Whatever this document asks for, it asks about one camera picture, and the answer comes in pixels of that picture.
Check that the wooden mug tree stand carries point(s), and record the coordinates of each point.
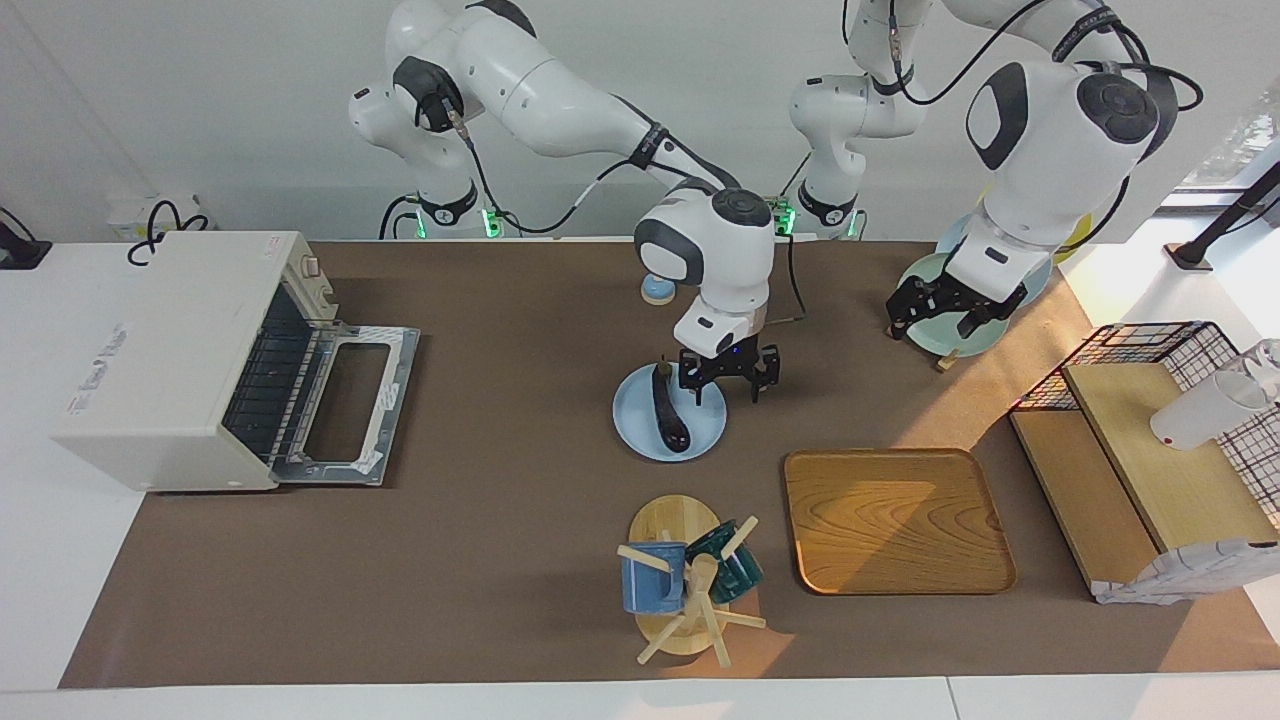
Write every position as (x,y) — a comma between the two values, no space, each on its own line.
(670,515)

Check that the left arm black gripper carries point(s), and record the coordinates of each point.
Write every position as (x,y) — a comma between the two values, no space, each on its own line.
(960,292)

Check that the pale green plate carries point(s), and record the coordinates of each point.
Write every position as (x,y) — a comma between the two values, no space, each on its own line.
(940,345)

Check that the brown table mat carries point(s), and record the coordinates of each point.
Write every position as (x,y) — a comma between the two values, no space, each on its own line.
(500,450)

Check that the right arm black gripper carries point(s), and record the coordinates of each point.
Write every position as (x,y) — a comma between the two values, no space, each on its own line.
(735,362)

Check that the wooden serving tray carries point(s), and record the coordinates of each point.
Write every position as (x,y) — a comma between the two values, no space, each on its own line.
(900,520)

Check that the white power adapter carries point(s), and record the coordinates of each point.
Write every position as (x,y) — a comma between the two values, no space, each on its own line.
(125,218)

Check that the white patterned cloth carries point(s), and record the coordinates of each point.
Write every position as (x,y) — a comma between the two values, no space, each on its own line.
(1180,575)

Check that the beige toaster oven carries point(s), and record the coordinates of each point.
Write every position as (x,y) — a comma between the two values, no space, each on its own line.
(160,350)

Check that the blue mug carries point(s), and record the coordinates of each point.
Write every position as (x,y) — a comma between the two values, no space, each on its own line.
(650,590)

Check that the white cup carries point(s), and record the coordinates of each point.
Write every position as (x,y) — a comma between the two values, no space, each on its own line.
(1200,412)

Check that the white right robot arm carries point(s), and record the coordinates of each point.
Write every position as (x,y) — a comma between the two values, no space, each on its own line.
(560,90)

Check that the black stand arm wooden base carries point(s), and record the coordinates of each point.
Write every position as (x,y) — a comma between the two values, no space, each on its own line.
(1225,218)

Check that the wooden shelf unit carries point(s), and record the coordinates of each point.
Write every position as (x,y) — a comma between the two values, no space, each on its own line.
(1180,480)

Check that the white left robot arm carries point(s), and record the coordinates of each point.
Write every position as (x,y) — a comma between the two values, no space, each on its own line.
(1050,130)

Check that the yellow plate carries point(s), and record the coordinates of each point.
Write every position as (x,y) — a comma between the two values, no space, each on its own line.
(1075,245)

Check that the dark purple eggplant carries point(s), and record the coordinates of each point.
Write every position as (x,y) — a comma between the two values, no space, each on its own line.
(672,425)

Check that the dark green mug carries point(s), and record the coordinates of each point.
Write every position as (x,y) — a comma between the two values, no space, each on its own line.
(740,575)

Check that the black clamp mount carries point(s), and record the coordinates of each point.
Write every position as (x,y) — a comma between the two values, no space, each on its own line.
(20,255)

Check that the clear glass cup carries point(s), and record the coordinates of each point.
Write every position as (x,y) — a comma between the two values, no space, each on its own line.
(1265,362)

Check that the wooden dish rack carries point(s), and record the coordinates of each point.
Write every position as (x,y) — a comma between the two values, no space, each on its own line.
(947,363)

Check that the light blue plate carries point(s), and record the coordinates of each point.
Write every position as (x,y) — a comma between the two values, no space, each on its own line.
(950,238)
(640,420)

